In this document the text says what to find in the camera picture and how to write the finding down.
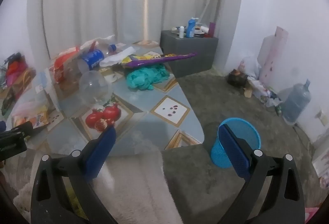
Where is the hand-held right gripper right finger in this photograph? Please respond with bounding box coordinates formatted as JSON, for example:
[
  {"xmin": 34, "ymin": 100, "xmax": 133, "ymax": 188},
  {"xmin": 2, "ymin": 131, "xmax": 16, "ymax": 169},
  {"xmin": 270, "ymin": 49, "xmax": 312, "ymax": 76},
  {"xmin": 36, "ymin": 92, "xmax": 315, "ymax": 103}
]
[{"xmin": 217, "ymin": 124, "xmax": 306, "ymax": 224}]

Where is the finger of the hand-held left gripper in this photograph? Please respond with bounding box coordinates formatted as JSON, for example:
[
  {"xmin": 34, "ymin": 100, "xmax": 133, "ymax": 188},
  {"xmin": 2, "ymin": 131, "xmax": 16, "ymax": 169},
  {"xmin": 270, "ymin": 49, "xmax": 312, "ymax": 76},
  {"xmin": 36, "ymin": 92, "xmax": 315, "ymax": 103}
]
[{"xmin": 0, "ymin": 121, "xmax": 34, "ymax": 138}]

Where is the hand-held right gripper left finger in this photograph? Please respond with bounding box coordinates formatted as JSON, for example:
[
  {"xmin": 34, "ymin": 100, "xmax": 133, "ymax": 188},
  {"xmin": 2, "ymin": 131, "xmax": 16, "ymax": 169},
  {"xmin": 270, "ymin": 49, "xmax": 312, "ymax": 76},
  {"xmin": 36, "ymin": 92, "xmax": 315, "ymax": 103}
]
[{"xmin": 30, "ymin": 125, "xmax": 119, "ymax": 224}]

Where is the blue mesh bin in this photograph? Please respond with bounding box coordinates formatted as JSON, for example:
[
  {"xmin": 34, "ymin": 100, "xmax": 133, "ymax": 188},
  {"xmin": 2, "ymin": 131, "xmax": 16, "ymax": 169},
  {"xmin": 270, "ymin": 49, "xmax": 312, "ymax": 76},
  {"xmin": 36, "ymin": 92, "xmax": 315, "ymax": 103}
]
[{"xmin": 211, "ymin": 117, "xmax": 261, "ymax": 168}]

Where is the clear bottle with blue label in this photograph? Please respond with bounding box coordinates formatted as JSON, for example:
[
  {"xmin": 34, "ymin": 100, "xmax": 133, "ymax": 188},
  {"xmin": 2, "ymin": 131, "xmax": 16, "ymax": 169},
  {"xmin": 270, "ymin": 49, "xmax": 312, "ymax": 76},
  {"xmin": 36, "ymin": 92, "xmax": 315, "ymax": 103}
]
[{"xmin": 77, "ymin": 44, "xmax": 117, "ymax": 73}]

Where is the white tissue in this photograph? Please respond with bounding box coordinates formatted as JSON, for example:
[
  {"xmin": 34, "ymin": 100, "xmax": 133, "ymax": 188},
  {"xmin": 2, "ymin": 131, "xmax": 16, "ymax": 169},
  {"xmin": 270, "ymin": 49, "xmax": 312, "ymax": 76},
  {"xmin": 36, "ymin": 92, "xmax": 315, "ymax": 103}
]
[{"xmin": 100, "ymin": 47, "xmax": 137, "ymax": 67}]

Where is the purple yellow snack bag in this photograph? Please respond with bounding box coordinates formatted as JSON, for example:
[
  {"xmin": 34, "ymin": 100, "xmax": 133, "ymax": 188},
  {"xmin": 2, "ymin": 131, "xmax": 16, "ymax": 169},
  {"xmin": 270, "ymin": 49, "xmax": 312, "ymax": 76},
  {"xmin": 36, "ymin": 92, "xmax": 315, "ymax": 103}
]
[{"xmin": 121, "ymin": 52, "xmax": 198, "ymax": 69}]

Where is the orange snack packet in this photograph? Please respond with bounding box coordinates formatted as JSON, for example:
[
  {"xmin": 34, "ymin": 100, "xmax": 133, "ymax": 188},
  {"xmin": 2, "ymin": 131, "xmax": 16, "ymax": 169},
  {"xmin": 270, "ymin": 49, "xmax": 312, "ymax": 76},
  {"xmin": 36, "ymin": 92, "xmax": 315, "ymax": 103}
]
[{"xmin": 12, "ymin": 108, "xmax": 50, "ymax": 132}]

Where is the white fuzzy blanket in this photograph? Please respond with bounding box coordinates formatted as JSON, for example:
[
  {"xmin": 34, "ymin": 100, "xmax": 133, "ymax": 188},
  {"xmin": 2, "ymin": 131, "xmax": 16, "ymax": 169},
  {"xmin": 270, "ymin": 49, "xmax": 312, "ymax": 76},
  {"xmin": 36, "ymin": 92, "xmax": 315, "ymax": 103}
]
[{"xmin": 13, "ymin": 152, "xmax": 185, "ymax": 224}]

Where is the red patterned bag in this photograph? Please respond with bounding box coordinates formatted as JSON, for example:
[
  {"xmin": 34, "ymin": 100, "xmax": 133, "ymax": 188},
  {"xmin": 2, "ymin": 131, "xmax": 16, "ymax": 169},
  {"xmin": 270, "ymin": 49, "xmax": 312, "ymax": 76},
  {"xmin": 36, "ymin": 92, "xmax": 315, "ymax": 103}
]
[{"xmin": 0, "ymin": 52, "xmax": 36, "ymax": 117}]

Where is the clear round plastic bottle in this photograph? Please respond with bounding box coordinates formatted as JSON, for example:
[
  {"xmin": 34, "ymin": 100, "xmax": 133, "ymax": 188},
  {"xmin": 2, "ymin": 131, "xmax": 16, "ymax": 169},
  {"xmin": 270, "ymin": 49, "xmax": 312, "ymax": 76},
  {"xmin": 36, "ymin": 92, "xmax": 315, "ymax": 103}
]
[{"xmin": 78, "ymin": 70, "xmax": 114, "ymax": 106}]

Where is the floral cloth pile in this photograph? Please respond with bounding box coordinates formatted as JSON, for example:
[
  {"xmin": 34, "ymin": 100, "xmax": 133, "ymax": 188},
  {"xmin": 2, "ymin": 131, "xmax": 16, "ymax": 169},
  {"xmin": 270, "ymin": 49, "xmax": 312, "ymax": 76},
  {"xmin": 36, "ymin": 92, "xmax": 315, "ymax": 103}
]
[{"xmin": 240, "ymin": 56, "xmax": 283, "ymax": 108}]

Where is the dark bag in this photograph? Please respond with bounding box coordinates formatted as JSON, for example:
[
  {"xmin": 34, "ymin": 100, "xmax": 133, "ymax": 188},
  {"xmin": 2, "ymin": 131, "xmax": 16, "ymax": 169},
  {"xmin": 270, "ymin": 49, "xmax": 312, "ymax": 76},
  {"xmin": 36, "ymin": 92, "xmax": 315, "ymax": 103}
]
[{"xmin": 227, "ymin": 69, "xmax": 248, "ymax": 88}]

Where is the blue water jug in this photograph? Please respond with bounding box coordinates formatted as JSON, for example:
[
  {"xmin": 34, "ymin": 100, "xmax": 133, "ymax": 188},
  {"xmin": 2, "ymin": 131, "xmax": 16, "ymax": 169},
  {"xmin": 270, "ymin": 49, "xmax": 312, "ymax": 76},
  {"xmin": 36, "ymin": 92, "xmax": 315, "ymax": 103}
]
[{"xmin": 281, "ymin": 79, "xmax": 312, "ymax": 125}]

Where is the red snack packet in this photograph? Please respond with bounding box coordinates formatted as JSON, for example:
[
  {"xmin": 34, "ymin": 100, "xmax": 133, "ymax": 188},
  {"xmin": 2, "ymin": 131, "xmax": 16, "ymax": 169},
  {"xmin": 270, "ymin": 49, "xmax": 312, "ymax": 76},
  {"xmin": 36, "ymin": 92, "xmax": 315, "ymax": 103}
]
[{"xmin": 50, "ymin": 47, "xmax": 83, "ymax": 83}]

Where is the teal plastic bag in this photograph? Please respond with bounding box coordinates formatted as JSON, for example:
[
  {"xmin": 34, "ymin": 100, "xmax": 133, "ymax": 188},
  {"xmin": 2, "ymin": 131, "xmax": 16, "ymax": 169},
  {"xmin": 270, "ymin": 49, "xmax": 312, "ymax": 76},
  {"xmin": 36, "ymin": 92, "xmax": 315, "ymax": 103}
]
[{"xmin": 125, "ymin": 63, "xmax": 171, "ymax": 91}]

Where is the grey cabinet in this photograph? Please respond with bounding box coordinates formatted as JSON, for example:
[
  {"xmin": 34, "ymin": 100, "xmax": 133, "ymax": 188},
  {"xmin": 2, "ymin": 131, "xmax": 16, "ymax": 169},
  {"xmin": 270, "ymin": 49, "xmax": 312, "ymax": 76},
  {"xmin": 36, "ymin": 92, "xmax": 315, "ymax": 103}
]
[{"xmin": 160, "ymin": 30, "xmax": 219, "ymax": 78}]

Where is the pink white board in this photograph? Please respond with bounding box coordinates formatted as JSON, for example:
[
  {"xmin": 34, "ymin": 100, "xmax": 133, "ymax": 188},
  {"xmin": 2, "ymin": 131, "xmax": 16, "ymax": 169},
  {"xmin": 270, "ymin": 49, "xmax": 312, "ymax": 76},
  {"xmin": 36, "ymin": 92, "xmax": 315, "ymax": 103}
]
[{"xmin": 258, "ymin": 26, "xmax": 289, "ymax": 88}]

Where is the clear plastic wrapper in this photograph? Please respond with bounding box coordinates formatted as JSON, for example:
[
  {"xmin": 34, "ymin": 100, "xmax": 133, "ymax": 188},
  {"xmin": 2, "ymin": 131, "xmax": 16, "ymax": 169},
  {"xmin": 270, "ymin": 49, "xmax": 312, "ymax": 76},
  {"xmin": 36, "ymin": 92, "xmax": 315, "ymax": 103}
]
[{"xmin": 81, "ymin": 35, "xmax": 116, "ymax": 51}]

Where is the blue plastic bottle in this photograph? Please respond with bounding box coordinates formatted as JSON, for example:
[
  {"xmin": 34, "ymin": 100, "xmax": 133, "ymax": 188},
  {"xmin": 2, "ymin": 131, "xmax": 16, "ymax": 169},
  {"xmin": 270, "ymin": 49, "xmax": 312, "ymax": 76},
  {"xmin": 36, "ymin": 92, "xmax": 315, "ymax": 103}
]
[{"xmin": 187, "ymin": 17, "xmax": 199, "ymax": 38}]

